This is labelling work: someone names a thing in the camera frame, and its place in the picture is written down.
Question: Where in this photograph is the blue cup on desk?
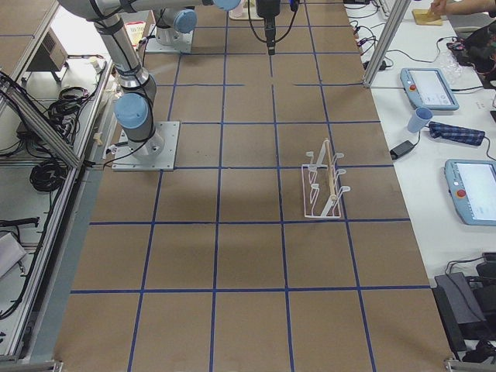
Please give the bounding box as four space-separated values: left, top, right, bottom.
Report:
407 107 433 133

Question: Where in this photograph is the black power adapter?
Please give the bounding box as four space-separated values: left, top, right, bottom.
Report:
389 140 415 160

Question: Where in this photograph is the far teach pendant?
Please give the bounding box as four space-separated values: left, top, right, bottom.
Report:
400 68 460 111

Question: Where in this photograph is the teach pendant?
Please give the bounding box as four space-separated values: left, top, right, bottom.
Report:
400 68 460 111
444 159 495 226

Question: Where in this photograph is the near teach pendant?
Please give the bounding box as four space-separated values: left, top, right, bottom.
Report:
444 159 495 226

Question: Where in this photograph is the blue plaid cloth pouch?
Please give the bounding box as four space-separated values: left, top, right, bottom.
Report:
428 121 485 146

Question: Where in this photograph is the white wire cup rack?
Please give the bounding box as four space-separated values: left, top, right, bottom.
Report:
301 138 351 220

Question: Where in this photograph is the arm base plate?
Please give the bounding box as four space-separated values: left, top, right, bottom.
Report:
112 122 180 171
146 28 194 54

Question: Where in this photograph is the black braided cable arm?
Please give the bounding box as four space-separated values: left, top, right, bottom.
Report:
247 0 292 43

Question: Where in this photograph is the aluminium frame post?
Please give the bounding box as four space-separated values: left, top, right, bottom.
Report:
363 0 409 88

